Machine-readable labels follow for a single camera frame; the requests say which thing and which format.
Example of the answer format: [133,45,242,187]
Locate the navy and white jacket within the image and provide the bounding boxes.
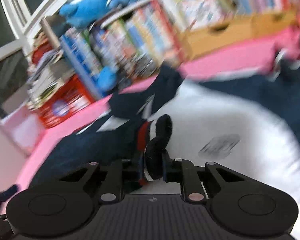
[31,54,300,203]

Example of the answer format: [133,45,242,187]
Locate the red plastic crate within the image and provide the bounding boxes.
[34,74,95,128]

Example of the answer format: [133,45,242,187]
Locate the blue plush ball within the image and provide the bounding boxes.
[97,66,117,92]

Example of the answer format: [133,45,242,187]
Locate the pink towel table cover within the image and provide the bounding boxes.
[15,27,300,190]

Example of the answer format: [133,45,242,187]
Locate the wooden drawer organizer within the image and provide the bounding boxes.
[178,8,296,60]

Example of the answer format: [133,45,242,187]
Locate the row of books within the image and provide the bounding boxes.
[59,0,298,100]

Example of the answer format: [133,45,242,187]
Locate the stack of papers and magazines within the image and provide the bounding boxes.
[26,49,75,110]

